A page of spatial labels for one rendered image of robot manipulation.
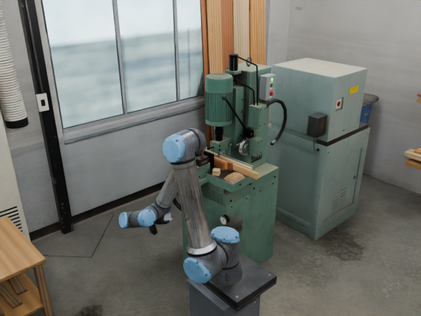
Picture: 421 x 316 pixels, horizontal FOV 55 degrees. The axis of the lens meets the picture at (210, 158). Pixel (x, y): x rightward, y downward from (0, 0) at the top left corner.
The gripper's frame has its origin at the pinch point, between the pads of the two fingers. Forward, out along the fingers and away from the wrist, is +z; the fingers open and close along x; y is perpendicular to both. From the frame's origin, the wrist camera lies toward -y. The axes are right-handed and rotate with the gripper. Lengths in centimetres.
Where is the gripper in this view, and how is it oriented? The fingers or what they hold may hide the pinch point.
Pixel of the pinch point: (170, 219)
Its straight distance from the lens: 257.3
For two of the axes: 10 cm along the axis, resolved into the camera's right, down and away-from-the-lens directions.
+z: 6.7, 0.4, 7.4
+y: 2.3, -9.6, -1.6
